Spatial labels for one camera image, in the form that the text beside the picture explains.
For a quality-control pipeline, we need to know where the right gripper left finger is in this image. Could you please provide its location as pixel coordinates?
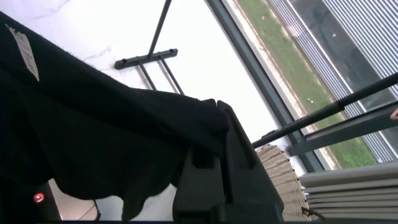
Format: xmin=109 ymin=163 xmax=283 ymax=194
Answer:
xmin=172 ymin=146 xmax=226 ymax=223

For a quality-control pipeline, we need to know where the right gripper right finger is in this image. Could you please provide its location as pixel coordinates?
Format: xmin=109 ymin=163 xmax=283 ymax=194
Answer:
xmin=216 ymin=100 xmax=285 ymax=223

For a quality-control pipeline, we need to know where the black garment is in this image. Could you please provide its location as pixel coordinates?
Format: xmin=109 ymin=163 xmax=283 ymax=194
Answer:
xmin=0 ymin=11 xmax=231 ymax=222

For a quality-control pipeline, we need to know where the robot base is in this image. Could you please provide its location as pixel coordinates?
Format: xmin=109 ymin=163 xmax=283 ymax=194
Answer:
xmin=0 ymin=176 xmax=63 ymax=223

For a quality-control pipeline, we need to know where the white laundry basket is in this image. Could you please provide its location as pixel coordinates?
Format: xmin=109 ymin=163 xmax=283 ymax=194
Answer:
xmin=255 ymin=143 xmax=328 ymax=223

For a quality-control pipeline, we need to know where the black clothes rack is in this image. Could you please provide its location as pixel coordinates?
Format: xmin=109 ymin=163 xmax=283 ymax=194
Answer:
xmin=113 ymin=0 xmax=398 ymax=150

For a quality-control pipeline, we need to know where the beige curtain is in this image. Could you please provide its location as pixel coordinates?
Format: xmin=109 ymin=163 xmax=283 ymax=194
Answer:
xmin=297 ymin=161 xmax=398 ymax=223

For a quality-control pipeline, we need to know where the window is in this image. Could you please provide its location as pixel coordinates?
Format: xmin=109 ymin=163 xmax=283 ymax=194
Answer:
xmin=206 ymin=0 xmax=398 ymax=174

